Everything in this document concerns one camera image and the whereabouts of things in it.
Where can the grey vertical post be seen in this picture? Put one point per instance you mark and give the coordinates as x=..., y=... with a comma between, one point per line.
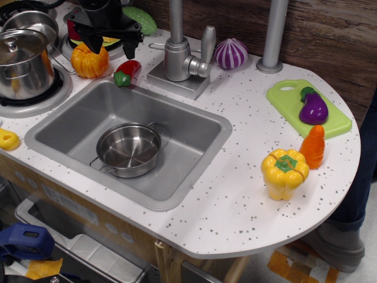
x=270, y=63

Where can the yellow toy bell pepper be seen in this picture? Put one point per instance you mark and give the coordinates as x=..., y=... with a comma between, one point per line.
x=283, y=172

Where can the purple toy eggplant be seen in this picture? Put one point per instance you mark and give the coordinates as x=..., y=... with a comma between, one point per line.
x=314, y=110

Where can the grey shoe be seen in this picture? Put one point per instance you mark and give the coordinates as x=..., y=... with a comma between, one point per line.
x=343, y=250

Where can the steel bowl on stove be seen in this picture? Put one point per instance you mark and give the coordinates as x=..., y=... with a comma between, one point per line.
x=36, y=21

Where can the red toy vegetable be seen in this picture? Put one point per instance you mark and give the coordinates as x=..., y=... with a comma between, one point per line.
x=72, y=33

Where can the grey toy sink basin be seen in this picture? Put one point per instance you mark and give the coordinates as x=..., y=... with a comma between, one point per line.
x=192, y=139

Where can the small steel pan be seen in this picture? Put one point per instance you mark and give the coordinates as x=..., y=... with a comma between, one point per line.
x=130, y=149

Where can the purple striped toy onion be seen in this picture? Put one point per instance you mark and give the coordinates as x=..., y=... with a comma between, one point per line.
x=231, y=54

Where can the blue jeans leg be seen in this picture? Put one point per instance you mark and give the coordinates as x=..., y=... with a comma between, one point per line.
x=350, y=214

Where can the silver toy faucet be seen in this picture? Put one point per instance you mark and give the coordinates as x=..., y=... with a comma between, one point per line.
x=181, y=72

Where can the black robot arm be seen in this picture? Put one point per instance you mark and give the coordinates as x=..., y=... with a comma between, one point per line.
x=107, y=6

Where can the red toy chili pepper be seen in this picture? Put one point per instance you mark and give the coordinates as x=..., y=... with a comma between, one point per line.
x=125, y=73

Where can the steel pot with lid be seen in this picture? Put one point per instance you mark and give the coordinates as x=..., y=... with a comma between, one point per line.
x=26, y=69

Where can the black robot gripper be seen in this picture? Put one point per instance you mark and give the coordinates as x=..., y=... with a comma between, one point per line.
x=93, y=25

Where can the yellow toy piece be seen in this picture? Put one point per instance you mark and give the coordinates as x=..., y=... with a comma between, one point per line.
x=8, y=140

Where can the green toy cutting board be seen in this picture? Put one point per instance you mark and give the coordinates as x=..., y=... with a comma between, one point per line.
x=285, y=97

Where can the orange toy pumpkin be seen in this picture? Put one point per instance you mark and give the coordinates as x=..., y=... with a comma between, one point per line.
x=88, y=64

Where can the green toy bitter gourd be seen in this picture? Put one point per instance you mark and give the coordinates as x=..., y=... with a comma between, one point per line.
x=148, y=24

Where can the orange toy carrot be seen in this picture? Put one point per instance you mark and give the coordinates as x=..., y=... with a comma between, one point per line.
x=313, y=147

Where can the toy corn on plate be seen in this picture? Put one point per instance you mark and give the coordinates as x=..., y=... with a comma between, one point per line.
x=107, y=41

